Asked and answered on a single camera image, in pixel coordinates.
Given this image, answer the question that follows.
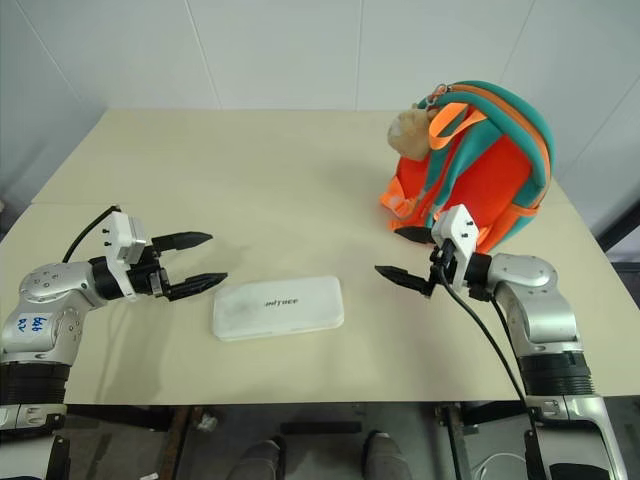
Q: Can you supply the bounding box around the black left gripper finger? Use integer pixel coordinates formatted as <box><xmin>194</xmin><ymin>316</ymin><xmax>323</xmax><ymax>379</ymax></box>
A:
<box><xmin>166</xmin><ymin>271</ymin><xmax>230</xmax><ymax>302</ymax></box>
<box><xmin>151</xmin><ymin>230</ymin><xmax>214</xmax><ymax>254</ymax></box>

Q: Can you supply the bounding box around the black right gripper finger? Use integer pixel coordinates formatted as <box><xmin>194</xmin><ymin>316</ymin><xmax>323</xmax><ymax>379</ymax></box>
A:
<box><xmin>374</xmin><ymin>265</ymin><xmax>432</xmax><ymax>297</ymax></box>

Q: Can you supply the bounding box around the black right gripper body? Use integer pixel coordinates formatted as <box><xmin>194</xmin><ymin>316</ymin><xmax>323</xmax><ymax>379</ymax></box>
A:
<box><xmin>424</xmin><ymin>238</ymin><xmax>460</xmax><ymax>299</ymax></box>

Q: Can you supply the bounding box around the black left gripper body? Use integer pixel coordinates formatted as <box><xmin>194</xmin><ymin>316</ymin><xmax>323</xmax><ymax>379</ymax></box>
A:
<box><xmin>126</xmin><ymin>238</ymin><xmax>172</xmax><ymax>302</ymax></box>

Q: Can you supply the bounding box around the white pencil case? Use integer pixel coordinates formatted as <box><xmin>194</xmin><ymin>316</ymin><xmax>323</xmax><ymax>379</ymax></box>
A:
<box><xmin>211</xmin><ymin>273</ymin><xmax>347</xmax><ymax>343</ymax></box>

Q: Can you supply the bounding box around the orange and teal backpack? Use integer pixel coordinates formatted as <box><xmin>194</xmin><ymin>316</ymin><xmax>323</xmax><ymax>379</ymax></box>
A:
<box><xmin>377</xmin><ymin>81</ymin><xmax>558</xmax><ymax>250</ymax></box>

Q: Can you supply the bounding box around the beige plush toy pendant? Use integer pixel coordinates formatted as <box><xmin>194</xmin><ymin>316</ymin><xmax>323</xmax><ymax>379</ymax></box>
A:
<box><xmin>386</xmin><ymin>102</ymin><xmax>437</xmax><ymax>162</ymax></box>

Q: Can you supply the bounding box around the rusty metal table leg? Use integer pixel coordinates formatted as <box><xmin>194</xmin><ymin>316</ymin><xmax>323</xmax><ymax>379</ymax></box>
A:
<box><xmin>160</xmin><ymin>404</ymin><xmax>205</xmax><ymax>480</ymax></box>

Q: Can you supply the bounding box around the dark rounded grey shape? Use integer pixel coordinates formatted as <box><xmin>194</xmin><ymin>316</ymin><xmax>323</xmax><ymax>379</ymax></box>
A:
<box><xmin>361</xmin><ymin>430</ymin><xmax>407</xmax><ymax>480</ymax></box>
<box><xmin>238</xmin><ymin>433</ymin><xmax>287</xmax><ymax>480</ymax></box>

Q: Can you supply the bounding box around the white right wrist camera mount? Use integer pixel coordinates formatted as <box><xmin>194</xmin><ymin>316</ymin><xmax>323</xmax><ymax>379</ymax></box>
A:
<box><xmin>431</xmin><ymin>203</ymin><xmax>485</xmax><ymax>292</ymax></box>

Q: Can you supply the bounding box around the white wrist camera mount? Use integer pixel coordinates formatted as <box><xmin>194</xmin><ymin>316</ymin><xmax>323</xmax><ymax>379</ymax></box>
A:
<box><xmin>101</xmin><ymin>211</ymin><xmax>152</xmax><ymax>302</ymax></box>
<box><xmin>431</xmin><ymin>203</ymin><xmax>485</xmax><ymax>292</ymax></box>

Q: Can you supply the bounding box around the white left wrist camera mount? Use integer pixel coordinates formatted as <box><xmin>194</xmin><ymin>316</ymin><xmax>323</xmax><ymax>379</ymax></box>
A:
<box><xmin>101</xmin><ymin>211</ymin><xmax>152</xmax><ymax>302</ymax></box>

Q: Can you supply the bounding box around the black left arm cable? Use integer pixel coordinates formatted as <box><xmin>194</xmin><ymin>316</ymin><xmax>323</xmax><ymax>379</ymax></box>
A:
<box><xmin>61</xmin><ymin>203</ymin><xmax>123</xmax><ymax>265</ymax></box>

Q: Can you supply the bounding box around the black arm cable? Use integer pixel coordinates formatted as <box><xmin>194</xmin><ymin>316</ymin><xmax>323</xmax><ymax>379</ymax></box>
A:
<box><xmin>61</xmin><ymin>203</ymin><xmax>123</xmax><ymax>265</ymax></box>
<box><xmin>428</xmin><ymin>248</ymin><xmax>542</xmax><ymax>454</ymax></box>

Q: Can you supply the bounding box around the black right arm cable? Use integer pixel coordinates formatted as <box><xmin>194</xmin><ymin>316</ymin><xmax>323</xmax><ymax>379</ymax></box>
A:
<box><xmin>428</xmin><ymin>248</ymin><xmax>542</xmax><ymax>454</ymax></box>

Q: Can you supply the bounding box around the black metal frame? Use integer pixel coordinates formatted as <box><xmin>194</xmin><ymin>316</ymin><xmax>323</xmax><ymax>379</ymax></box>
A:
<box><xmin>593</xmin><ymin>73</ymin><xmax>640</xmax><ymax>254</ymax></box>

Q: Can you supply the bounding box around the thin white floor cable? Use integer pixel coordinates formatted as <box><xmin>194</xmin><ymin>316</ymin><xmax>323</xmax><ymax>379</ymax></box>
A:
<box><xmin>472</xmin><ymin>451</ymin><xmax>524</xmax><ymax>480</ymax></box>

